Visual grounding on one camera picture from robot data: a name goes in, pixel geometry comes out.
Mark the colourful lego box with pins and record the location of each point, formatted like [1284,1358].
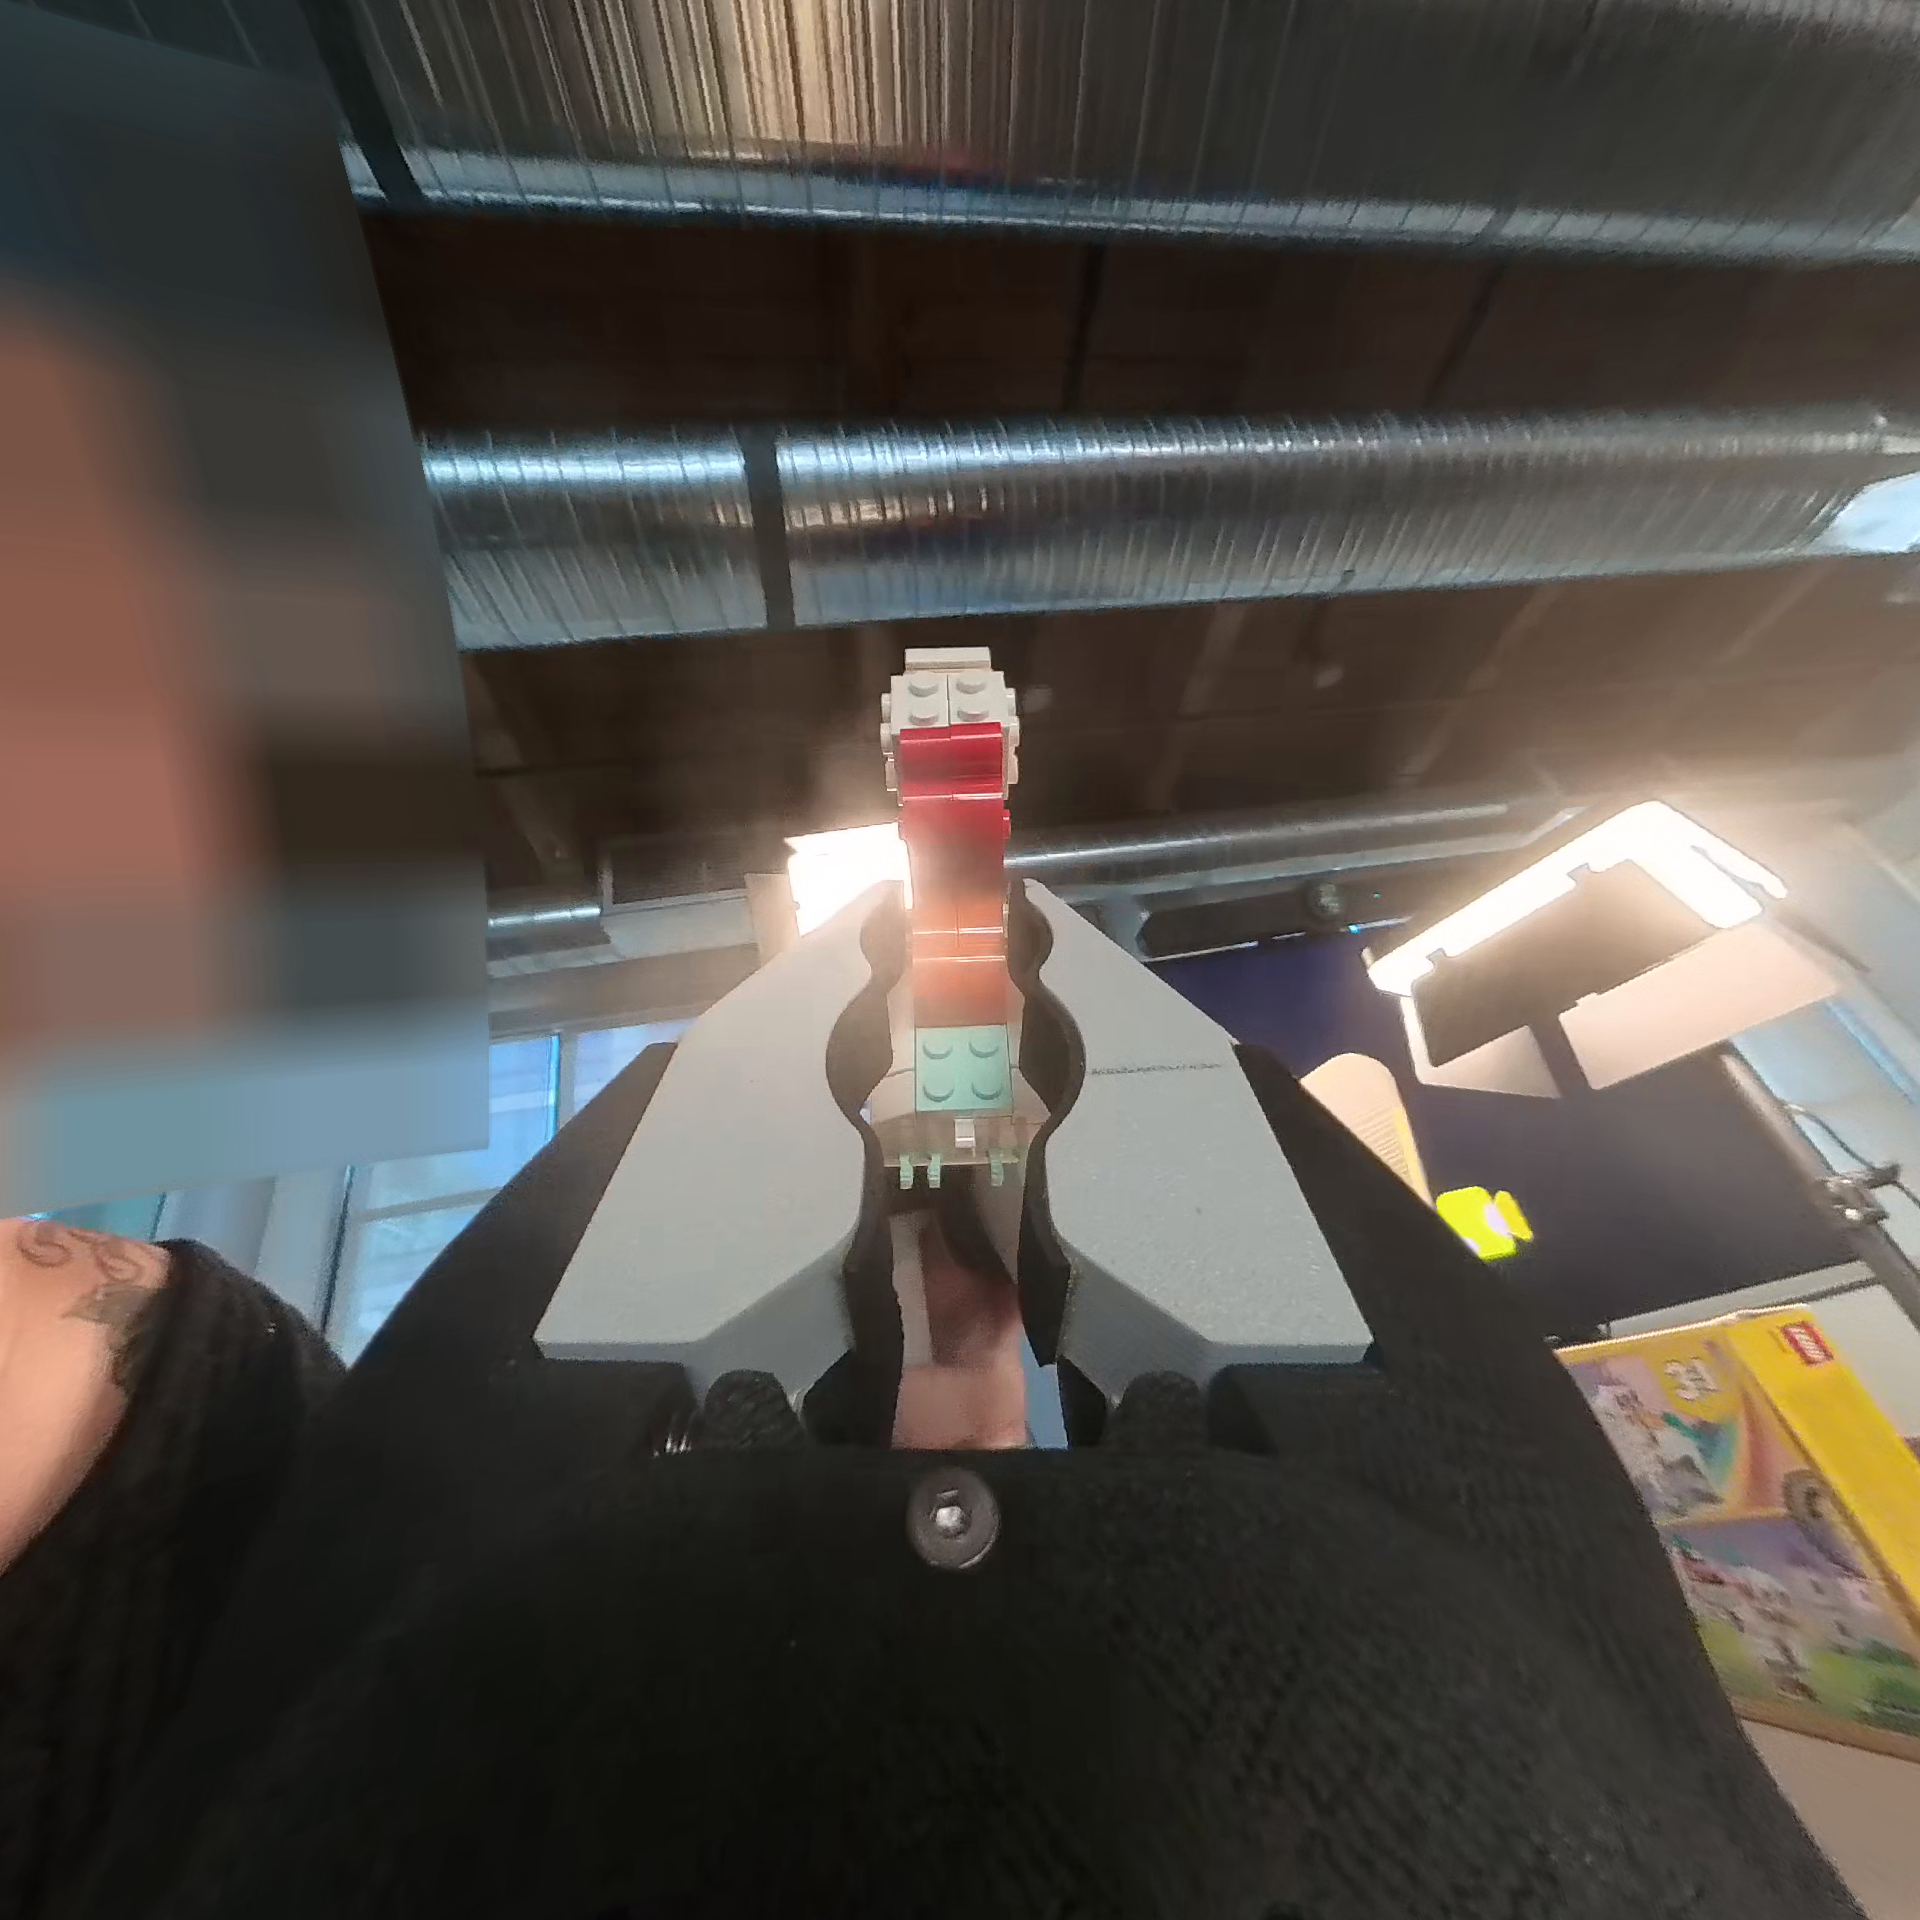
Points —
[1756,1515]

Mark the black light stand clamp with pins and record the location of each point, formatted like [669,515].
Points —
[1876,1214]

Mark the studio light panel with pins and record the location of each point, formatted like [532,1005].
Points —
[1591,960]

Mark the large silver spiral duct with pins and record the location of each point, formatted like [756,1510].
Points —
[1200,510]
[1049,104]

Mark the white and red lego model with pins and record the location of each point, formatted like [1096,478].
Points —
[955,838]

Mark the person's black sweater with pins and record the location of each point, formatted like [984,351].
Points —
[195,1426]

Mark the person's tattooed upper chest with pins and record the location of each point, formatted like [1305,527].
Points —
[59,1348]

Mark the dark blue backdrop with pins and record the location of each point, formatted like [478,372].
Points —
[1650,1200]

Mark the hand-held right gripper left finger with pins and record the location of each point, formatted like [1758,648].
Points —
[705,1186]

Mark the small yellow object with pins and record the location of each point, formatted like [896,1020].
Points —
[1480,1220]

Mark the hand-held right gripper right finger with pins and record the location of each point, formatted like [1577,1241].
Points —
[1200,1186]

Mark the bright light panel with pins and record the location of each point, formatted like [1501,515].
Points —
[816,878]

